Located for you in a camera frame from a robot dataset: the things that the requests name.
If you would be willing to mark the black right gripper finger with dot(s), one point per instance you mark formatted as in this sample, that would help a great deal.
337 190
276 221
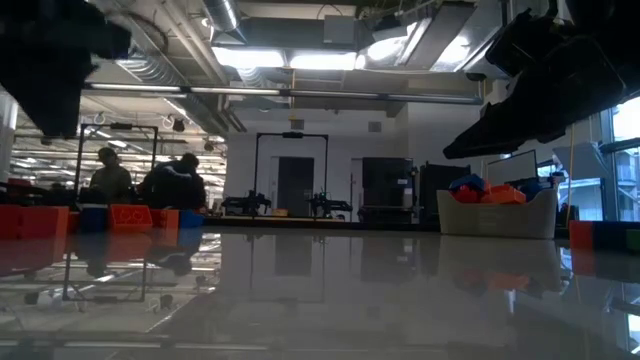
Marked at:
510 132

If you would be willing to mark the large orange building block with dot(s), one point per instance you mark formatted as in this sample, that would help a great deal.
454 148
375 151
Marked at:
502 194
130 218

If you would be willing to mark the large red building block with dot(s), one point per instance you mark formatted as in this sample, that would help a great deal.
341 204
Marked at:
467 195

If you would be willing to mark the small orange building block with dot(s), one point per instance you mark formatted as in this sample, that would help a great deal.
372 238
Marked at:
45 222
581 235

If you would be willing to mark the small blue building block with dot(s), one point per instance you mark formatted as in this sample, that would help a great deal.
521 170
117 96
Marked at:
610 235
94 219

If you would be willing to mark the background black robot arm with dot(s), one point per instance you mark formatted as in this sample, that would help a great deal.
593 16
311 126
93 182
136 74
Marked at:
247 202
327 204

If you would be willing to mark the white board on stand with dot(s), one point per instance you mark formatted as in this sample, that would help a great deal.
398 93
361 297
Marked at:
512 167

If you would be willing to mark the white angled shade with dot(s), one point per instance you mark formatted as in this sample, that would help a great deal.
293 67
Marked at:
580 160

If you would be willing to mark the black monitor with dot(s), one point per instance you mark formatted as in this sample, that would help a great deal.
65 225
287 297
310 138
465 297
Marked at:
445 190

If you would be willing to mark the white plastic bin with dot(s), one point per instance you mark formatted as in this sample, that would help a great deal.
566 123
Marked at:
495 220

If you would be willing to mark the silver ceiling air unit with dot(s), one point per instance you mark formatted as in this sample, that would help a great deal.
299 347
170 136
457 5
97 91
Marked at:
470 50

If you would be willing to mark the person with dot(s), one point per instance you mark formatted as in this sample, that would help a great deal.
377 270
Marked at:
175 187
111 180

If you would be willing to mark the black ceiling spotlight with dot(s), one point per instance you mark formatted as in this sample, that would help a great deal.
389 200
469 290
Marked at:
209 145
178 125

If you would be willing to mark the small green building block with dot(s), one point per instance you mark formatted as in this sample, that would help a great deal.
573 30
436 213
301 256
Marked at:
634 240

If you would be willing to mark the grey ceiling box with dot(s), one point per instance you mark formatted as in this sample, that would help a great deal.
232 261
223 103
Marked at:
340 29

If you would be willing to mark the long grey ceiling pipe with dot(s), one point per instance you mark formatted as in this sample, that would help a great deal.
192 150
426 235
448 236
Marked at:
300 93

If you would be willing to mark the dark grey door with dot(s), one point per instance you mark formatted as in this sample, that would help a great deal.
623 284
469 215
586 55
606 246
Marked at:
295 185

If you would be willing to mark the bright ceiling light panel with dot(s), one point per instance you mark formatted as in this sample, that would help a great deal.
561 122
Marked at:
285 59

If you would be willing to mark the small yellow box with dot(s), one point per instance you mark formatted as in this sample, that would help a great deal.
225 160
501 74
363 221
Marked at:
280 212

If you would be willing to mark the black ceiling camera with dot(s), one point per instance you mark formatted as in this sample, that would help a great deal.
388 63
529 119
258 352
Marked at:
476 76

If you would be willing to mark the black frame stand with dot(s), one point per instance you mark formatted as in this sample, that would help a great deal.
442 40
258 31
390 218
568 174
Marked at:
78 160
257 165

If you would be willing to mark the black window frame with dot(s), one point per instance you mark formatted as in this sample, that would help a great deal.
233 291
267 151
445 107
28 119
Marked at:
606 170

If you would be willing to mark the silver round ceiling duct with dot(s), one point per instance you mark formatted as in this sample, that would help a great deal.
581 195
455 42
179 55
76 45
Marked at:
220 15
150 70

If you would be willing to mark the grey wall vent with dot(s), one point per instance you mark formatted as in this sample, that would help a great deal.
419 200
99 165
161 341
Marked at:
375 126

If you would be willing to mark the black aluminium table frame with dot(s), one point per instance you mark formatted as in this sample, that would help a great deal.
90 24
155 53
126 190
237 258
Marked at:
325 225

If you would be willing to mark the grey wall box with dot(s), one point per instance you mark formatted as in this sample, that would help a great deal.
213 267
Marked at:
297 124

